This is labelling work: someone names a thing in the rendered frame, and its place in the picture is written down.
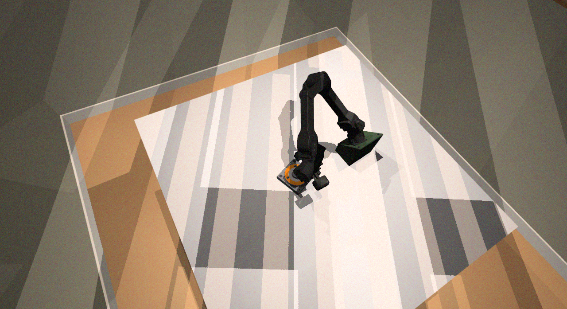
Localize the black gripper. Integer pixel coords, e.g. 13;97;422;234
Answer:
294;152;330;191

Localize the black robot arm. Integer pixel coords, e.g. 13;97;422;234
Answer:
293;71;367;183

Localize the orange round plate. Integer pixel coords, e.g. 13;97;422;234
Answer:
284;164;304;186

